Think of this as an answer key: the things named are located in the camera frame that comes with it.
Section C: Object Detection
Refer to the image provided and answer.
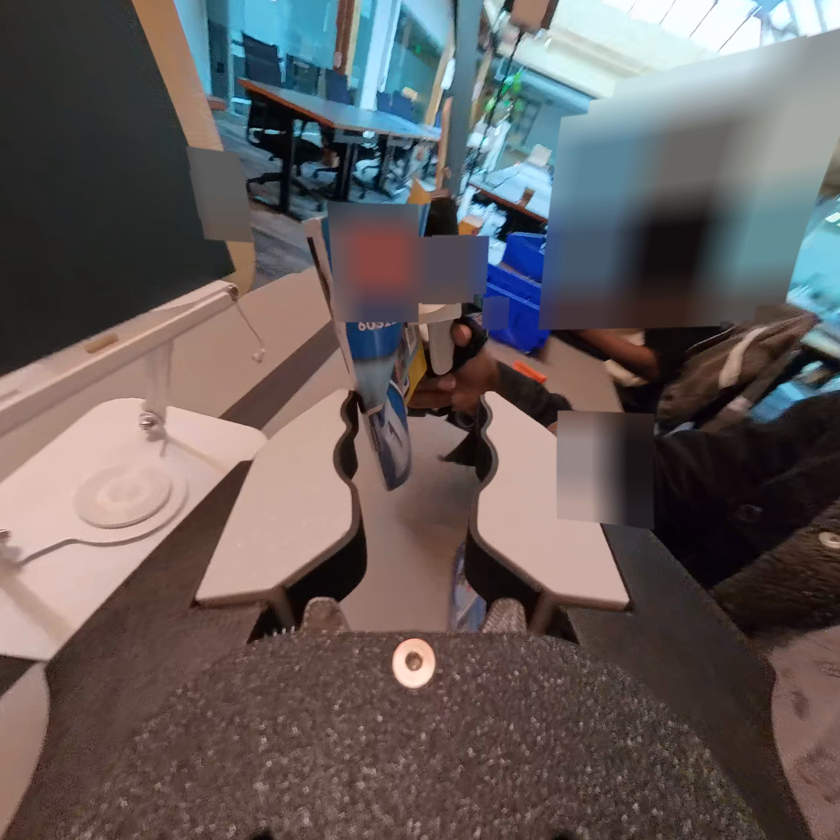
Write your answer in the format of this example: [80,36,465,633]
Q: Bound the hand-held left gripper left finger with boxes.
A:
[194,388,366,609]

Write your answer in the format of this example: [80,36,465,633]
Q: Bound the stand display board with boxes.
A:
[0,0,258,435]

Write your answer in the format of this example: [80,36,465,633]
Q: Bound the lego instruction booklet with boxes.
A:
[304,217,431,493]

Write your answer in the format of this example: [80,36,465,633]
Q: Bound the wooden desk black legs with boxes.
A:
[236,76,443,219]

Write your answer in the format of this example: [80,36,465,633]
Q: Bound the black office chair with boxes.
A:
[241,31,299,186]

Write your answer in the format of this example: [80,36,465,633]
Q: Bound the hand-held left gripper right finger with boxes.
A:
[467,392,631,634]

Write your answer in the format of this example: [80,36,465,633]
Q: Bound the white stand base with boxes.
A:
[0,395,268,662]

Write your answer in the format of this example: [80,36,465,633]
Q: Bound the grey printed sweatshirt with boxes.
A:
[766,622,840,840]

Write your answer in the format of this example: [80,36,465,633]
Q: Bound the blue plastic bin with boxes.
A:
[504,231,547,278]
[484,261,553,357]

